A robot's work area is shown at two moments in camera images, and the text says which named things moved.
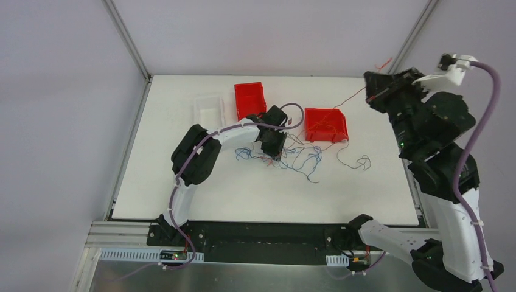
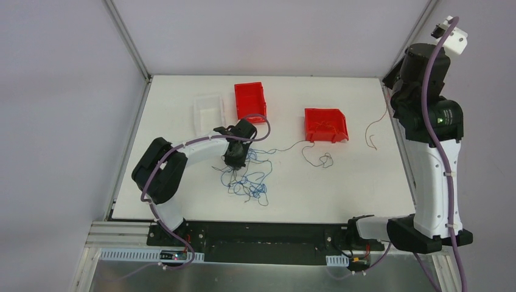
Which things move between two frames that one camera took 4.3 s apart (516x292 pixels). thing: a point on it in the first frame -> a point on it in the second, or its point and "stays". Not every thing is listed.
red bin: x=250 y=99 stays
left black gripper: x=272 y=146 -> x=234 y=157
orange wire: x=353 y=94 -> x=370 y=137
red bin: x=325 y=125 stays
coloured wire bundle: x=297 y=154 -> x=250 y=178
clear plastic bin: x=209 y=111 stays
